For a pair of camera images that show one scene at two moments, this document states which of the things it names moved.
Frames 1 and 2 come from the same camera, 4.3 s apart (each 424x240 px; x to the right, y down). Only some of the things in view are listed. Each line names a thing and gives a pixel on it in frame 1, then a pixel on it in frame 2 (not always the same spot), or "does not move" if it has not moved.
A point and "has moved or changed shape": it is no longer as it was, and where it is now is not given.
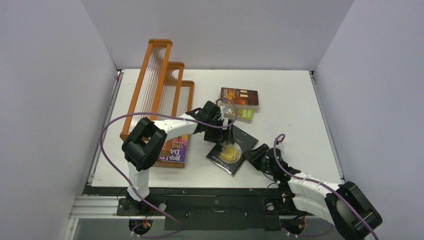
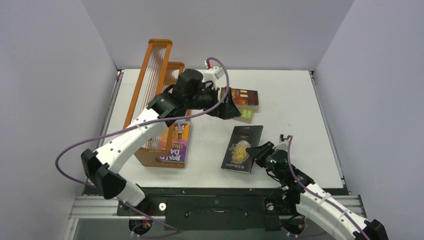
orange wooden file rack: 160,94 does not move
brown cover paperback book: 243,98 does not move
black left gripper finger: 229,138 → 228,109
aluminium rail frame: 91,207 does not move
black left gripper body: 216,134 → 205,100
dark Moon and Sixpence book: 228,157 has moved or changed shape
